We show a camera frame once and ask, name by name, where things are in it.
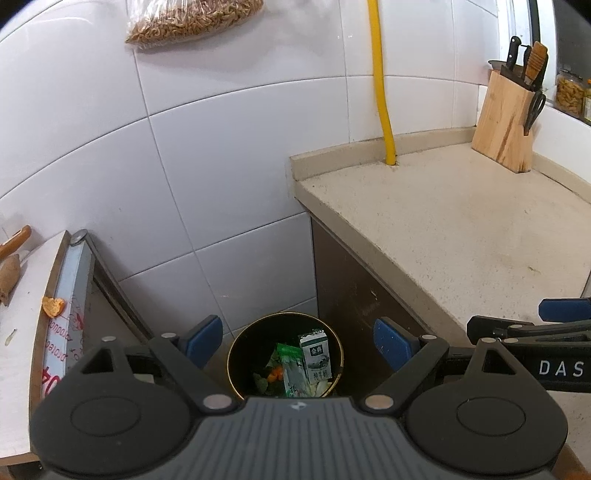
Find brown wooden handle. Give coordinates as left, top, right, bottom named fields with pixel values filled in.
left=0, top=224, right=32, bottom=259

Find dark brown cabinet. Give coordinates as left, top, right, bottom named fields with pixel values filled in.
left=310, top=217, right=467, bottom=398

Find black trash bin gold rim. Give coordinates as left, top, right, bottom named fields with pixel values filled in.
left=226, top=312, right=345, bottom=400

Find yellow pipe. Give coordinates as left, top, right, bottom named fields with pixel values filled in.
left=367, top=0, right=399, bottom=166

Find wooden handled knife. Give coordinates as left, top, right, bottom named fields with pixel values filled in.
left=527, top=41, right=549, bottom=90

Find brown oblong root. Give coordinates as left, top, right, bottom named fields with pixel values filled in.
left=0, top=254, right=22, bottom=306

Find black scissors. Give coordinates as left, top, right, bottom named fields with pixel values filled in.
left=523, top=90, right=547, bottom=136

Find green white milk carton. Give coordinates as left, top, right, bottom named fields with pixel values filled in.
left=298, top=329, right=334, bottom=385

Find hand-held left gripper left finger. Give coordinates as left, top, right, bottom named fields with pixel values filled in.
left=82, top=315, right=234, bottom=411

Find clear bag of dried pasta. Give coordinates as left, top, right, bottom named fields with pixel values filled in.
left=124, top=0, right=265, bottom=46

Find glass jar with yellow contents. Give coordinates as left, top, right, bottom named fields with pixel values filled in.
left=555, top=69, right=586, bottom=116

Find light green plastic packet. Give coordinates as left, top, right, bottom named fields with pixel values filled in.
left=274, top=342, right=309, bottom=398

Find wooden knife block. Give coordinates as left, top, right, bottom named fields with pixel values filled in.
left=471, top=69, right=536, bottom=174

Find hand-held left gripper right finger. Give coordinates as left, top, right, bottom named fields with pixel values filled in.
left=362, top=317, right=512, bottom=411

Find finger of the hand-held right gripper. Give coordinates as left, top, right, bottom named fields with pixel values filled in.
left=538, top=298, right=591, bottom=323
left=466, top=315, right=591, bottom=344

